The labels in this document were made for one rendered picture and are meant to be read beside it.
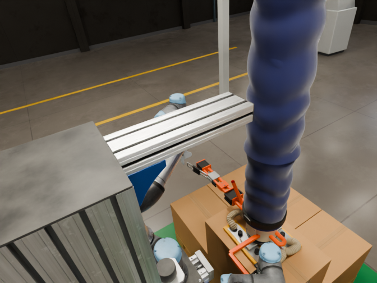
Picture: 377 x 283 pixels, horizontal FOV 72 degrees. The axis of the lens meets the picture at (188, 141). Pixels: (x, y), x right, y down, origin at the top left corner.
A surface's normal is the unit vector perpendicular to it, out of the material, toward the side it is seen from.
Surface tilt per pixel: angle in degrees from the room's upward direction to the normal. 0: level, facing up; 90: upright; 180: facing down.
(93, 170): 0
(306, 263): 0
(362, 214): 0
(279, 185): 76
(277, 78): 81
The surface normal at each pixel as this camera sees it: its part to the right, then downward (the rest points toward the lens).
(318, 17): 0.53, 0.18
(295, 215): -0.09, -0.82
